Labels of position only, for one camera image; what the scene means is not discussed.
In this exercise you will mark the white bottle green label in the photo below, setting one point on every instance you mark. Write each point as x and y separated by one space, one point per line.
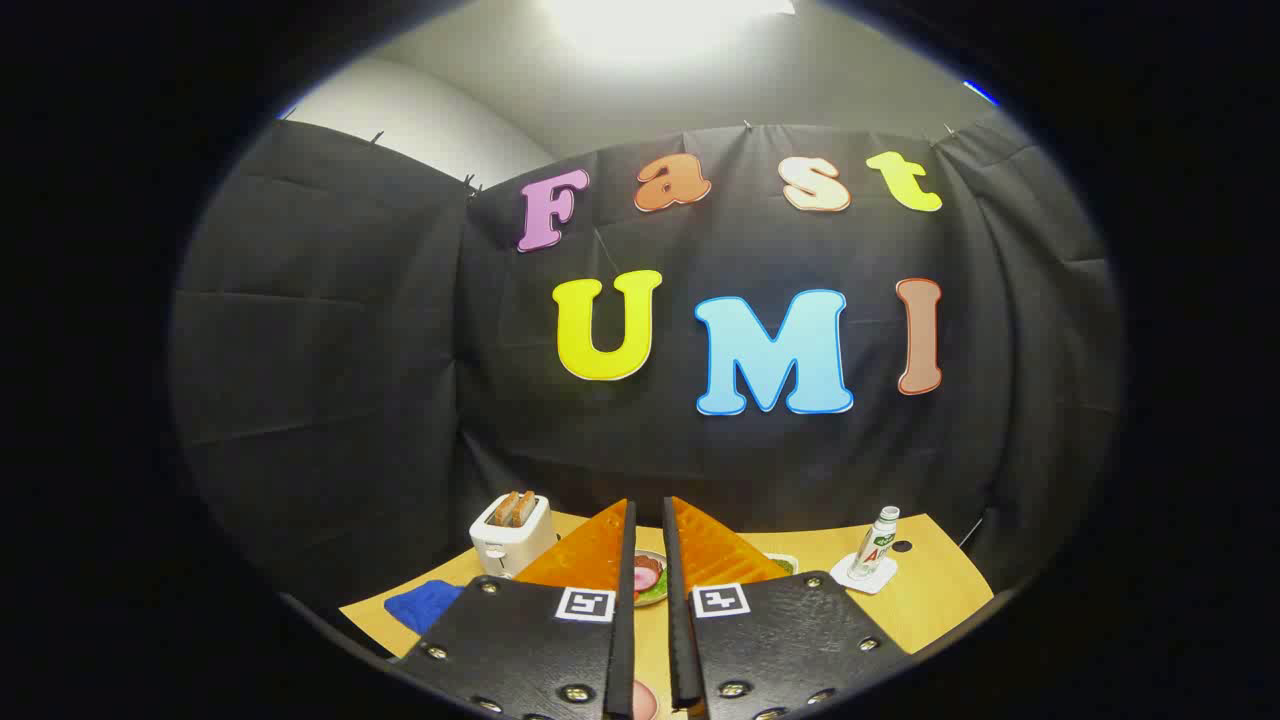
872 545

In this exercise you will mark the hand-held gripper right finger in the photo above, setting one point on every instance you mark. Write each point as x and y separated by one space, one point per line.
678 610

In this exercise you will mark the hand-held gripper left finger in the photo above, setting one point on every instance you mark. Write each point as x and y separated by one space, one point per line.
622 610

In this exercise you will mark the white toaster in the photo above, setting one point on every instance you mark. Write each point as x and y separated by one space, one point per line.
510 545

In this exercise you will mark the white oval food plate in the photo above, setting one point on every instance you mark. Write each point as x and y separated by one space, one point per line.
650 580

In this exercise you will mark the white square coaster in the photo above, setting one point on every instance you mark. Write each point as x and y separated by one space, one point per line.
880 578

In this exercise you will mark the pink ham slice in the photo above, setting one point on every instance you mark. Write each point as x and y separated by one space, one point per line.
645 578

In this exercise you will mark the white divided snack tray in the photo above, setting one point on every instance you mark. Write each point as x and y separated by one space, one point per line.
783 564

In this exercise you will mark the toast slice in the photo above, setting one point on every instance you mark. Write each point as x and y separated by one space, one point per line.
525 506
505 509

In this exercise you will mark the blue towel cloth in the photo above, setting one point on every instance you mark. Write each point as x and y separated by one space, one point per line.
425 605

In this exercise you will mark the green lettuce leaf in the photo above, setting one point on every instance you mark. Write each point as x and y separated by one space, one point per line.
652 597

